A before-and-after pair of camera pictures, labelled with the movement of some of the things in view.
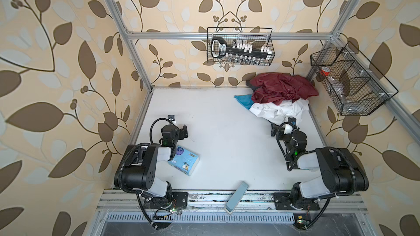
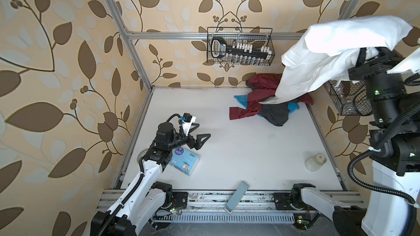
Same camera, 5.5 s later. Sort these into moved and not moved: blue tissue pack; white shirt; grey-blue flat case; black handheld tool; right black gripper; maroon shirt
Moved: white shirt; right black gripper; maroon shirt
Not moved: black handheld tool; blue tissue pack; grey-blue flat case
